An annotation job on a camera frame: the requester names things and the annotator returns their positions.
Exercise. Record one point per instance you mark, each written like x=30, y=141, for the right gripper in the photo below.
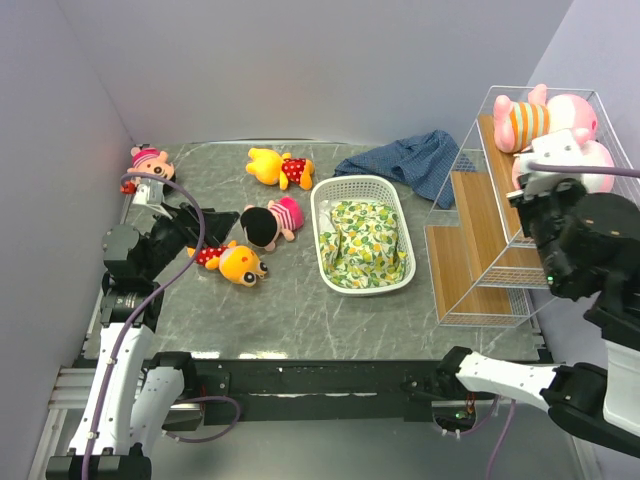
x=553, y=185

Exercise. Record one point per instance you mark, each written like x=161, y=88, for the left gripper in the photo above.
x=190, y=229

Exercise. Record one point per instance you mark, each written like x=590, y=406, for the black-haired doll pink striped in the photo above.
x=262, y=226

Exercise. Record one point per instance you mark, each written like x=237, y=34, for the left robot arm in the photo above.
x=130, y=397

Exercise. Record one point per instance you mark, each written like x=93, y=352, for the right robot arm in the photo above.
x=589, y=247

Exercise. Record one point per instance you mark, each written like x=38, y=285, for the yellow plush red dotted dress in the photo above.
x=236, y=263

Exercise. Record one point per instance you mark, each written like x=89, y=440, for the yellow plush face-down red dress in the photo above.
x=272, y=168

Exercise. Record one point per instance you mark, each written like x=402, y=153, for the blue checked cloth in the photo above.
x=422, y=162

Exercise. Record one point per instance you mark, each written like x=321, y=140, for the white plastic basket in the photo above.
x=363, y=188

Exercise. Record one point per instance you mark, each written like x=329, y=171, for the lemon print cloth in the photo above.
x=359, y=244

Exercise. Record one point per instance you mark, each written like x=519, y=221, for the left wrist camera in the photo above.
x=146, y=192

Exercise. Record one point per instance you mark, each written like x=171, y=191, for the white wire wooden shelf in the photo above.
x=483, y=268

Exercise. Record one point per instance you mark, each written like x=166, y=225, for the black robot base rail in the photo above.
x=307, y=390

